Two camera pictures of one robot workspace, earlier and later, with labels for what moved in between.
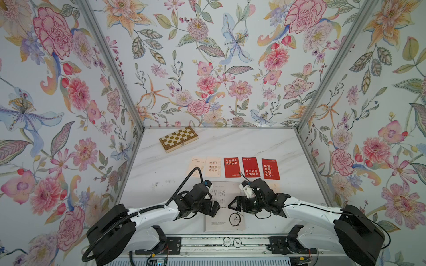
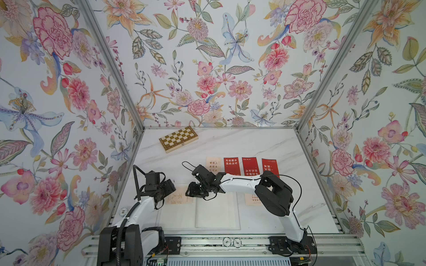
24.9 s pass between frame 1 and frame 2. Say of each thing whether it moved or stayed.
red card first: stayed
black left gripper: moved
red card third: stayed
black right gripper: moved
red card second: stayed
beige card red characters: stayed
